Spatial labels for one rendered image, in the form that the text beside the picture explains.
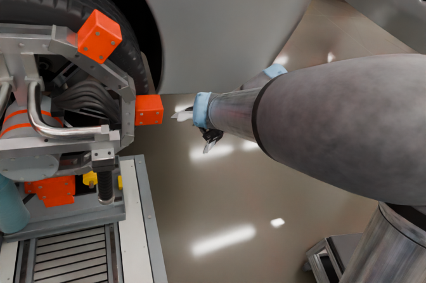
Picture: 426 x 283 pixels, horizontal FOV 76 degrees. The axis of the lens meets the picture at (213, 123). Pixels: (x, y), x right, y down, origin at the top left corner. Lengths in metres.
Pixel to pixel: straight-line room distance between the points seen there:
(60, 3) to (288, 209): 1.64
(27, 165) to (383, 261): 0.74
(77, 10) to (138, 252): 1.11
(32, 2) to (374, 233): 0.77
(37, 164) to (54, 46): 0.29
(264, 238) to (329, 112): 1.58
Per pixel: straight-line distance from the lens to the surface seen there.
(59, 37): 0.74
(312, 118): 0.21
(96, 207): 1.44
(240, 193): 1.84
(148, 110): 0.88
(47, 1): 0.79
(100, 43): 0.73
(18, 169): 0.82
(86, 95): 0.69
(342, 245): 1.55
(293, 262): 1.78
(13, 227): 1.13
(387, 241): 0.33
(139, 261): 1.48
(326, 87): 0.22
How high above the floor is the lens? 1.49
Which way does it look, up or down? 44 degrees down
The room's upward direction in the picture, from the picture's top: 18 degrees clockwise
